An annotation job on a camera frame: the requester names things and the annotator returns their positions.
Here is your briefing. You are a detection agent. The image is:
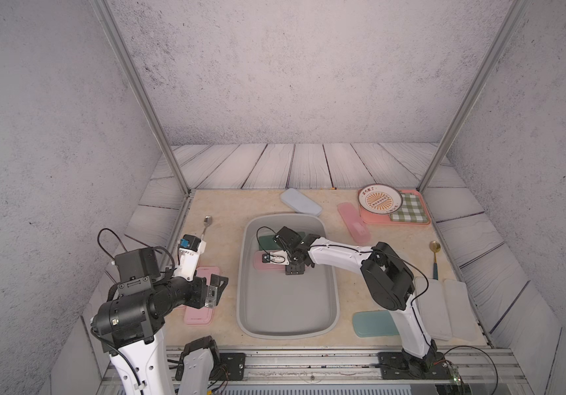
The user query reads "dark green pencil case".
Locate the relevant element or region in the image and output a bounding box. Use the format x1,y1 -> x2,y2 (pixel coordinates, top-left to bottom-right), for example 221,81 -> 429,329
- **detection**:
257,234 -> 288,251

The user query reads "pink pencil case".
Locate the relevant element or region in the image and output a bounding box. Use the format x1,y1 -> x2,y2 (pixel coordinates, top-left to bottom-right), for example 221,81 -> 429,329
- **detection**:
337,202 -> 371,245
253,250 -> 289,272
182,265 -> 222,326

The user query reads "clear translucent pencil case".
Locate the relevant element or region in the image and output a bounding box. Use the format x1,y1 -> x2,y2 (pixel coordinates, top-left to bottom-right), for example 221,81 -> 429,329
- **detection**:
415,277 -> 452,342

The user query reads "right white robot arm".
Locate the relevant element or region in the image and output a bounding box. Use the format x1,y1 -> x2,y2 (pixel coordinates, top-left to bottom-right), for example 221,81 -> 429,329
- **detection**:
272,226 -> 438,377

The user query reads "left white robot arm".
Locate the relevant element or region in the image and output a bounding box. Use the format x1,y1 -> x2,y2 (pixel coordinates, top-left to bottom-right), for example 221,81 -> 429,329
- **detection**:
91,274 -> 229,394

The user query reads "light blue pencil case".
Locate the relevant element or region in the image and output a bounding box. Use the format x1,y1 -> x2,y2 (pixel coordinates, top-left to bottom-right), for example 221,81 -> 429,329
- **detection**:
280,189 -> 322,217

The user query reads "grey plastic storage box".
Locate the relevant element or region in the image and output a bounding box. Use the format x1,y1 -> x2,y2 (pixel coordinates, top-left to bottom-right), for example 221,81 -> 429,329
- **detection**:
237,213 -> 340,340

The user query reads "teal pencil case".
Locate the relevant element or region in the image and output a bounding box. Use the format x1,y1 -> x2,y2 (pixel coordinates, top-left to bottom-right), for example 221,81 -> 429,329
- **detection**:
352,310 -> 399,338

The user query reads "silver spoon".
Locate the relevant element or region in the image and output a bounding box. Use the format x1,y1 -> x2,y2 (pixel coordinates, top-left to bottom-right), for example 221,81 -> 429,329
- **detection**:
200,216 -> 213,240

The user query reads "pink tray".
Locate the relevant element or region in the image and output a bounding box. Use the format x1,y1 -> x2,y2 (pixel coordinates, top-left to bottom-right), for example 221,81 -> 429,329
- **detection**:
360,190 -> 431,225

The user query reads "round patterned plate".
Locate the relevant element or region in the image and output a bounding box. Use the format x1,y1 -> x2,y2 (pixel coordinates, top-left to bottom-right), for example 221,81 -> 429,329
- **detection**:
358,184 -> 404,215

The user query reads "green checkered cloth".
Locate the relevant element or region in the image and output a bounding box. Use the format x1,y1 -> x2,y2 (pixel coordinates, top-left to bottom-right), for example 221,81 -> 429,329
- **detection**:
390,193 -> 429,224

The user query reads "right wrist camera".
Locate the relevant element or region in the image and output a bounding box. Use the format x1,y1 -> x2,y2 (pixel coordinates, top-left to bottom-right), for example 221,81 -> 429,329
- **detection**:
261,250 -> 289,266

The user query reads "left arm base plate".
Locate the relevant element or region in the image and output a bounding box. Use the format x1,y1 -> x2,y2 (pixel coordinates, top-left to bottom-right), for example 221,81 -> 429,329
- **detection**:
209,352 -> 246,382

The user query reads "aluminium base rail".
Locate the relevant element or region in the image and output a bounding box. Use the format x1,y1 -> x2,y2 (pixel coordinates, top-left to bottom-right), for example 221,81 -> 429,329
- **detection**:
96,347 -> 531,395

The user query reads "gold spoon dark handle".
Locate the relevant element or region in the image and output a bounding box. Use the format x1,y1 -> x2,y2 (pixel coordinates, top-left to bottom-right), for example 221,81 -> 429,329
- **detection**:
429,240 -> 441,280

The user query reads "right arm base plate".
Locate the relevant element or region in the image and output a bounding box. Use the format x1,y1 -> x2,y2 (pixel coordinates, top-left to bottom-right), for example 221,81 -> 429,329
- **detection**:
373,352 -> 454,381

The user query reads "right aluminium frame post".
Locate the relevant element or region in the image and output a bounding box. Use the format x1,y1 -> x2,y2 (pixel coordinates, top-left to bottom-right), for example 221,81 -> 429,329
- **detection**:
416,0 -> 529,194

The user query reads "aluminium frame post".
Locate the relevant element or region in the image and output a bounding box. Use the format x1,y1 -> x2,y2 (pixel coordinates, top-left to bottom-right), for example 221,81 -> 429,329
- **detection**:
416,0 -> 529,194
91,0 -> 191,196

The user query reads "left aluminium frame post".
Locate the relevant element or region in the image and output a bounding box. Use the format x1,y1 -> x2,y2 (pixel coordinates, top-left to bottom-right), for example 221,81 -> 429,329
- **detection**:
91,0 -> 191,196

